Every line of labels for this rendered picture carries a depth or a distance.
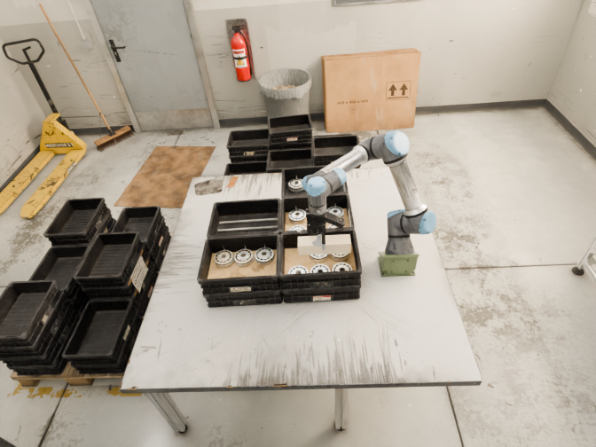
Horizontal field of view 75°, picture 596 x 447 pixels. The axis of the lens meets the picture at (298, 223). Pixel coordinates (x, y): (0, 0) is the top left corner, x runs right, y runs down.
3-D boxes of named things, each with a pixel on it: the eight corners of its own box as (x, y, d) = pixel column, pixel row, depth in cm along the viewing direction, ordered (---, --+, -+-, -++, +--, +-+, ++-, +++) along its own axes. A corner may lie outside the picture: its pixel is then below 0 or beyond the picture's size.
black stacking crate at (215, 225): (282, 213, 238) (280, 198, 231) (281, 248, 217) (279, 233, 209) (218, 216, 240) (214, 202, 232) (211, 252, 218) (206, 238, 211)
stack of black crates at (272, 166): (314, 178, 373) (312, 147, 349) (315, 199, 351) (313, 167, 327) (272, 181, 375) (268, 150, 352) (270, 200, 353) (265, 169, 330)
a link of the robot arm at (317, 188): (331, 179, 155) (317, 190, 151) (332, 200, 163) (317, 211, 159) (317, 172, 159) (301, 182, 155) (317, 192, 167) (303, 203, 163)
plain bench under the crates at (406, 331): (399, 234, 331) (409, 165, 283) (451, 439, 214) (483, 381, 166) (213, 242, 340) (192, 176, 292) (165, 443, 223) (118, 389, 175)
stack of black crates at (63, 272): (72, 277, 303) (50, 247, 280) (109, 275, 301) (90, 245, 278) (47, 321, 274) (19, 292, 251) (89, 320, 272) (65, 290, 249)
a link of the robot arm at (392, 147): (418, 226, 206) (380, 130, 190) (443, 226, 194) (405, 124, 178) (404, 239, 201) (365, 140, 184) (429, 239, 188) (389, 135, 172)
